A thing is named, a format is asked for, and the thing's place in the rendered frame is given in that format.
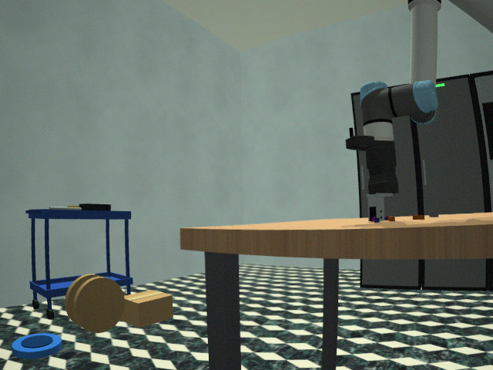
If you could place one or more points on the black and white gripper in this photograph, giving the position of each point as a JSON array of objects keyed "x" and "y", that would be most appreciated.
[{"x": 381, "y": 162}]

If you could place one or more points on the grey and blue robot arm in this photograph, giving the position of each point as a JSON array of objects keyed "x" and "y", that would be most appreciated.
[{"x": 419, "y": 98}]

